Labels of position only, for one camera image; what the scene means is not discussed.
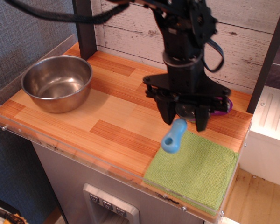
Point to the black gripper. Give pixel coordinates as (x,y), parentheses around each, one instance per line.
(187,85)

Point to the blue handled grey spoon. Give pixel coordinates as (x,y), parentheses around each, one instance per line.
(171,142)

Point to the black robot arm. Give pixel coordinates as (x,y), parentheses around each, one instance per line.
(186,26)

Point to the green cloth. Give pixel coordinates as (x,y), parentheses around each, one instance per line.
(199,173)

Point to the purple toy eggplant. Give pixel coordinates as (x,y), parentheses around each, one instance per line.
(221,113)

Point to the silver dispenser button panel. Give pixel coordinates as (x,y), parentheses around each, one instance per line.
(104,207)

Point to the grey toy fridge cabinet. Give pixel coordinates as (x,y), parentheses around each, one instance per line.
(67,178)

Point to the stainless steel bowl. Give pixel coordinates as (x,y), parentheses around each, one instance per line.
(58,84)

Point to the yellow object bottom left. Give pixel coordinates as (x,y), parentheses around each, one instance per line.
(11,218)

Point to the clear acrylic guard rail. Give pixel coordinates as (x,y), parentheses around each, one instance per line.
(116,171)

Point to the dark left vertical post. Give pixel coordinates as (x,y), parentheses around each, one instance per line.
(85,32)

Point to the dark vertical post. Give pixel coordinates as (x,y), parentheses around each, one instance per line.
(268,61)
(85,32)

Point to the dark right vertical post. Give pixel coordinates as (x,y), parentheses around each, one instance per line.
(268,61)

